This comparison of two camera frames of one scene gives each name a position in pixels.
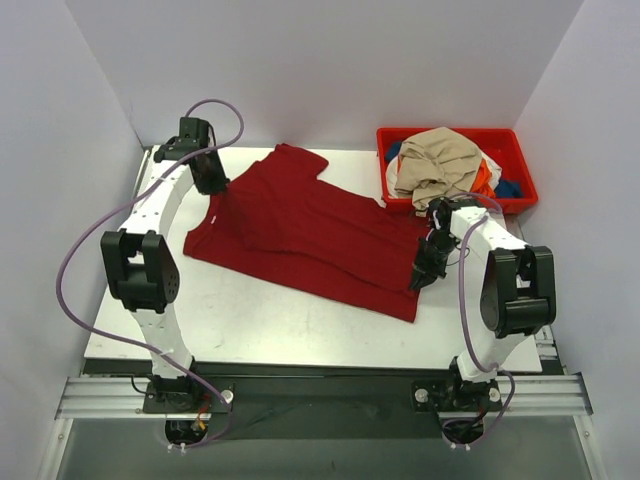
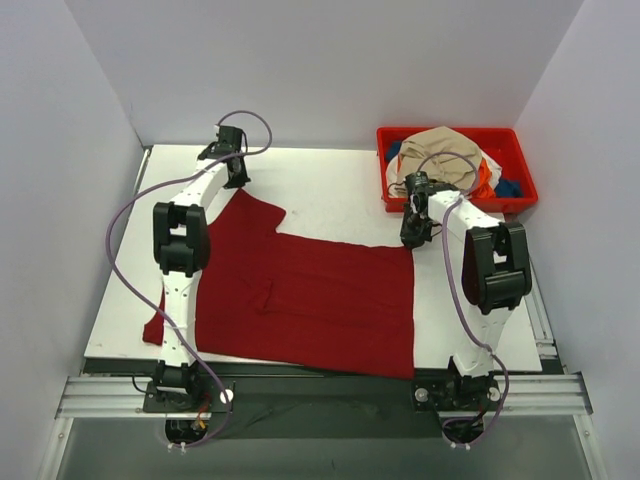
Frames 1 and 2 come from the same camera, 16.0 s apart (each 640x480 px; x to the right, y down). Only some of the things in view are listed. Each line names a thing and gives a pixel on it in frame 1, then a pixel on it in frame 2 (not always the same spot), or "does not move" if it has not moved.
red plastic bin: x=498 y=143 does not move
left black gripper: x=210 y=176 to x=236 y=176
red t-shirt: x=276 y=219 to x=301 y=300
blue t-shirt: x=504 y=187 does not move
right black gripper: x=428 y=265 to x=413 y=230
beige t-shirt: x=435 y=165 does not move
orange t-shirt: x=483 y=180 does not move
